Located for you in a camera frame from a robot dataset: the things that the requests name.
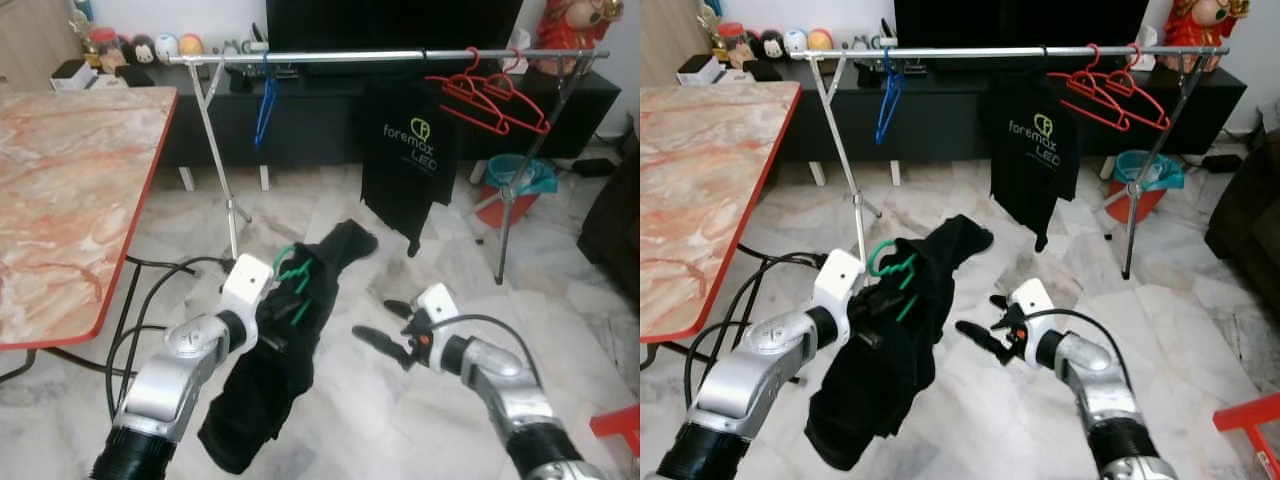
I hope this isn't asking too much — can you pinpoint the marble table red edge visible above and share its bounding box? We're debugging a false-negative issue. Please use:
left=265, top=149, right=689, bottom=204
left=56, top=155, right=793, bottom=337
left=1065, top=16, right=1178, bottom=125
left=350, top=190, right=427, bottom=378
left=0, top=85, right=179, bottom=386
left=640, top=82, right=803, bottom=343

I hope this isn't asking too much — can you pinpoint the silver metal clothes rack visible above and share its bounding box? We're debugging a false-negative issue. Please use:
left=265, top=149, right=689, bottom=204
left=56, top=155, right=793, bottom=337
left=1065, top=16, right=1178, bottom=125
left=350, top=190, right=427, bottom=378
left=790, top=45, right=1233, bottom=281
left=168, top=48, right=611, bottom=286

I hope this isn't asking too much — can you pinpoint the red plastic stool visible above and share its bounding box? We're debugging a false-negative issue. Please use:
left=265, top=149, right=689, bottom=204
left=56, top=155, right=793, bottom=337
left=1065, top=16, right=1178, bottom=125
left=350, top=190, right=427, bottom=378
left=1213, top=393, right=1280, bottom=480
left=590, top=405, right=641, bottom=459

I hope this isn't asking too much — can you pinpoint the black flat television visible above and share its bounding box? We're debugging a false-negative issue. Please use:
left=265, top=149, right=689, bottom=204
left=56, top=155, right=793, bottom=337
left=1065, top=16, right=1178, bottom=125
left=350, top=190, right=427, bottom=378
left=893, top=0, right=1151, bottom=71
left=265, top=0, right=526, bottom=76

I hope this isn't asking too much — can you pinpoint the black T-shirt green logo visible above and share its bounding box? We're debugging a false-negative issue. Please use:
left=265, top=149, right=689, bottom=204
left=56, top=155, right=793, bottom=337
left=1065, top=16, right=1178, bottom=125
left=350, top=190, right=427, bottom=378
left=985, top=72, right=1083, bottom=253
left=360, top=75, right=463, bottom=258
left=805, top=214, right=996, bottom=471
left=198, top=220, right=379, bottom=475

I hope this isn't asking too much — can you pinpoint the black TV console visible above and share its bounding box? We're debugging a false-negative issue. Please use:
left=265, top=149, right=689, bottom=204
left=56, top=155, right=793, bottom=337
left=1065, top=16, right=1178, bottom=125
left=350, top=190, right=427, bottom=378
left=740, top=60, right=1249, bottom=186
left=110, top=65, right=621, bottom=191

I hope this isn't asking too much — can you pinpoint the dark brown sofa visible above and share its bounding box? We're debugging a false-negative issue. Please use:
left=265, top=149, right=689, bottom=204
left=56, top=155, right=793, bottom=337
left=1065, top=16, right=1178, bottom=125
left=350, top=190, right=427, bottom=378
left=1205, top=130, right=1280, bottom=291
left=577, top=135, right=641, bottom=291

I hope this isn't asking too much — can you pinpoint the red figurine statue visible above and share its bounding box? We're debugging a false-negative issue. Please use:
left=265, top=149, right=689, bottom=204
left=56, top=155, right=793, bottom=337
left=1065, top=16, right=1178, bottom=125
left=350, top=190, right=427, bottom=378
left=1160, top=0, right=1251, bottom=73
left=538, top=0, right=626, bottom=76

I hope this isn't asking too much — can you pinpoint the white cardboard box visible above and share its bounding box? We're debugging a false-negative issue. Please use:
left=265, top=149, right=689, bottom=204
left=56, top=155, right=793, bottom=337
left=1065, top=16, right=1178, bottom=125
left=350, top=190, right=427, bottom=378
left=50, top=60, right=98, bottom=93
left=677, top=55, right=726, bottom=86

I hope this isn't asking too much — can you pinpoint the green plastic hanger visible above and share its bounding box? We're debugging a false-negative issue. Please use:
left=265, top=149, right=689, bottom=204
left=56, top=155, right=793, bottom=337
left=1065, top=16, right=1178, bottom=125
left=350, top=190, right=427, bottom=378
left=272, top=243, right=326, bottom=326
left=868, top=238, right=921, bottom=323

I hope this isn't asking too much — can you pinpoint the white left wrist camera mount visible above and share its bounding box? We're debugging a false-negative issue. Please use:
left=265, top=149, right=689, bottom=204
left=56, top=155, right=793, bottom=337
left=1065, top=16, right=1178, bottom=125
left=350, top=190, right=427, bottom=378
left=812, top=249, right=867, bottom=321
left=220, top=253, right=275, bottom=326

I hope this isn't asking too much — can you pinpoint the blue plastic hanger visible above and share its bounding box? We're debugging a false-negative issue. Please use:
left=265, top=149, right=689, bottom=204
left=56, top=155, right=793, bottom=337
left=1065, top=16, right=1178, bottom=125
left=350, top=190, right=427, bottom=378
left=875, top=48, right=906, bottom=144
left=253, top=52, right=279, bottom=151

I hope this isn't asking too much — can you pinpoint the red plastic bucket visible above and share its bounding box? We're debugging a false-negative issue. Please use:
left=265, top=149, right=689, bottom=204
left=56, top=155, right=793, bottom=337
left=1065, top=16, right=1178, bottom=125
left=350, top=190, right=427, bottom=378
left=475, top=180, right=541, bottom=229
left=1105, top=178, right=1166, bottom=223

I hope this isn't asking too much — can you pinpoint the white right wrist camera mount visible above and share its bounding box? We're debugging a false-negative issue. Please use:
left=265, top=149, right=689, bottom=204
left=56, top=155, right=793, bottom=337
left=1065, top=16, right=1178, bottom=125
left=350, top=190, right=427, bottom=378
left=1010, top=278, right=1054, bottom=326
left=413, top=284, right=459, bottom=331

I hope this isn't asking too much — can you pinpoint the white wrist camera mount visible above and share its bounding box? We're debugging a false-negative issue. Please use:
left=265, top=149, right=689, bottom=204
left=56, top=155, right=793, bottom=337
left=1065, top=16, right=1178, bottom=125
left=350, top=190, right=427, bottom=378
left=812, top=249, right=867, bottom=321
left=413, top=284, right=459, bottom=331
left=220, top=253, right=275, bottom=326
left=1010, top=278, right=1054, bottom=326

